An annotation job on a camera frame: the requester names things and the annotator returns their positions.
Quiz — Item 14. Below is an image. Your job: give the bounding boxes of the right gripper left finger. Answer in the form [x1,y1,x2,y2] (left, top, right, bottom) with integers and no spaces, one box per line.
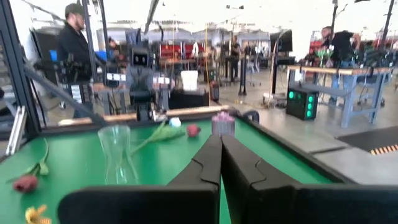
[57,134,223,224]

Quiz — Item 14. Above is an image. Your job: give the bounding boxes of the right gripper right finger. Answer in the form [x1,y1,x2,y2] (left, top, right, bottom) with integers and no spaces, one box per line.
[221,134,398,224]

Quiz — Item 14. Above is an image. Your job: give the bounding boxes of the dark red artificial tulip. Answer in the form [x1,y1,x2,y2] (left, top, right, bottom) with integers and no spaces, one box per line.
[130,123,201,155]
[6,138,50,194]

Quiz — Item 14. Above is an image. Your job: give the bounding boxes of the white artificial tulip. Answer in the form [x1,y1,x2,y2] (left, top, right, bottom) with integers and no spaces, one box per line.
[149,117,187,144]

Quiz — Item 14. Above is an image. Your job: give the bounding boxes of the yellow artificial flower bunch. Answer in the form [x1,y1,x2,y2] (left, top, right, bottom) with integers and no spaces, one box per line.
[24,204,52,224]

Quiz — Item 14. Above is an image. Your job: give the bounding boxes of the clear glass vase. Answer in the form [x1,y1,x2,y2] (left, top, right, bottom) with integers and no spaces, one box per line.
[97,124,140,186]

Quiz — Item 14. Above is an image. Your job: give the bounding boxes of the purple ribbed glass vase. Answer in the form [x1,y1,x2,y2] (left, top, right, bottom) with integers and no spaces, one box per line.
[211,111,236,138]

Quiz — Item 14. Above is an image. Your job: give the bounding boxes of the green table mat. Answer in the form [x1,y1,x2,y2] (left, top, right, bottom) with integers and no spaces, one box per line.
[0,118,335,224]

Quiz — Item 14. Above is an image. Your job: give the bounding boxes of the black computer green lights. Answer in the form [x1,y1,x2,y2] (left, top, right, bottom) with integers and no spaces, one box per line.
[285,88,319,121]

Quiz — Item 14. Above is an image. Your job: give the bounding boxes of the black yellow-striped floor mat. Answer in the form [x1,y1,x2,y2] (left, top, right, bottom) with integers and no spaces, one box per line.
[336,125,398,156]

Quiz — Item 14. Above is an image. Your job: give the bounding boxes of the white bin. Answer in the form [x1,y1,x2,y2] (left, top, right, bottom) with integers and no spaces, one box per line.
[180,70,199,91]

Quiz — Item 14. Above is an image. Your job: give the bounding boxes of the blue workbench wooden top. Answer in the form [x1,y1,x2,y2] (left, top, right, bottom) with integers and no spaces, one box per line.
[287,64,393,129]

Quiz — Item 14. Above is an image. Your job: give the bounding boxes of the red tool cabinet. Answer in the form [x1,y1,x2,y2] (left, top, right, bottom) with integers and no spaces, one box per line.
[159,42,206,60]

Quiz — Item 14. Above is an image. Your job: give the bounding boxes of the black monitor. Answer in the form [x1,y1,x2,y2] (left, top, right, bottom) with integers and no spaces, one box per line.
[269,29,294,53]

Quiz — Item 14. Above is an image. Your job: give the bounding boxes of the person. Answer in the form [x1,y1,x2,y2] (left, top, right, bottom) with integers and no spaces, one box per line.
[55,2,94,83]
[320,26,361,105]

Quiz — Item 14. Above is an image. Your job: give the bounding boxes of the black table frame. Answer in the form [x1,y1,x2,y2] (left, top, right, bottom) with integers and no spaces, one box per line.
[40,111,355,184]

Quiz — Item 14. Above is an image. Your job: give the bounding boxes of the black clamp handle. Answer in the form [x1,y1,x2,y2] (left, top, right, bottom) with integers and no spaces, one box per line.
[242,110,261,124]

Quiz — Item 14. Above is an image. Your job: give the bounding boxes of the black diagonal frame brace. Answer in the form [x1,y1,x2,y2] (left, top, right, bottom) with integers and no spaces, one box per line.
[23,65,108,128]

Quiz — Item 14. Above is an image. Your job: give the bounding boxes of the silver metal bracket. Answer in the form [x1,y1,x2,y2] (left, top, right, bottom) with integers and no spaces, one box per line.
[5,105,27,156]

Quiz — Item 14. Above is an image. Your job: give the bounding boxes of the black rig frame post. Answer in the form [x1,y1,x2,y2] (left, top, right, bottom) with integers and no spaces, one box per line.
[0,0,42,139]

